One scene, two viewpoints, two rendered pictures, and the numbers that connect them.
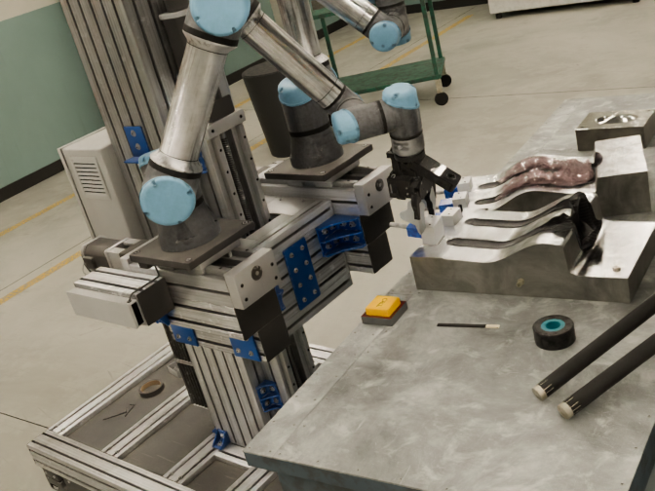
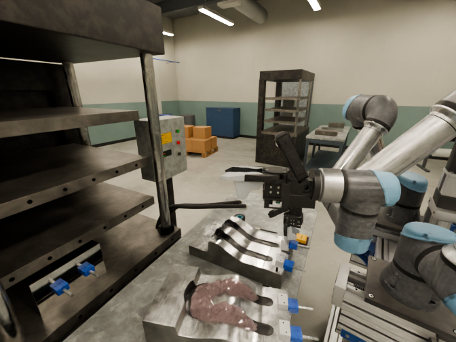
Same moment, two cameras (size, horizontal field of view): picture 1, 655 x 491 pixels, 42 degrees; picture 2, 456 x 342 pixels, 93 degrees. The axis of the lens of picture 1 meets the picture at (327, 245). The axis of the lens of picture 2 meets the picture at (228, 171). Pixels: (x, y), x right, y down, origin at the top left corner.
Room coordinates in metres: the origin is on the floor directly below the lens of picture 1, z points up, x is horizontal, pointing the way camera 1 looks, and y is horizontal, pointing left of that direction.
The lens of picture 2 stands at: (2.67, -0.70, 1.63)
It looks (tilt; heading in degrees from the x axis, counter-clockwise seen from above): 20 degrees down; 170
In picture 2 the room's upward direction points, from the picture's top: straight up
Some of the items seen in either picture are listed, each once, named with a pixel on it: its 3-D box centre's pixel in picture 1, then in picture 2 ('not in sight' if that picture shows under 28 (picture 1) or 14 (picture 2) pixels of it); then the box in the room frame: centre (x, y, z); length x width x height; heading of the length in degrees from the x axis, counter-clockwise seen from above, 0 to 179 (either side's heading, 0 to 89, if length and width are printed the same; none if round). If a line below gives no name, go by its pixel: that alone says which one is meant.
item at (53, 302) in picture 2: not in sight; (44, 258); (1.69, -1.42, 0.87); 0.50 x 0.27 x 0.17; 52
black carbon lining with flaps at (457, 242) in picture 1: (522, 221); (243, 238); (1.77, -0.45, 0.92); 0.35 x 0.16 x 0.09; 52
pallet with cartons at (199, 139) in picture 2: not in sight; (193, 139); (-3.46, -0.58, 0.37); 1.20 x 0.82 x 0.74; 57
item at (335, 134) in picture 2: not in sight; (328, 145); (-1.77, 2.53, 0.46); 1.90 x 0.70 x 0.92; 139
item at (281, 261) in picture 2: (435, 220); (290, 266); (1.97, -0.28, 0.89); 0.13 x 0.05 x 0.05; 52
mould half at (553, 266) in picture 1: (530, 242); (241, 243); (1.75, -0.46, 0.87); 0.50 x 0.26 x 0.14; 52
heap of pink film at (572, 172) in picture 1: (543, 170); (224, 298); (2.08, -0.60, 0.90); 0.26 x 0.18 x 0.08; 69
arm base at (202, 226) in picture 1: (184, 218); (402, 210); (1.92, 0.31, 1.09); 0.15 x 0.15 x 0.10
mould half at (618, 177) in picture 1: (546, 184); (222, 309); (2.09, -0.61, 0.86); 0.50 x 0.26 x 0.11; 69
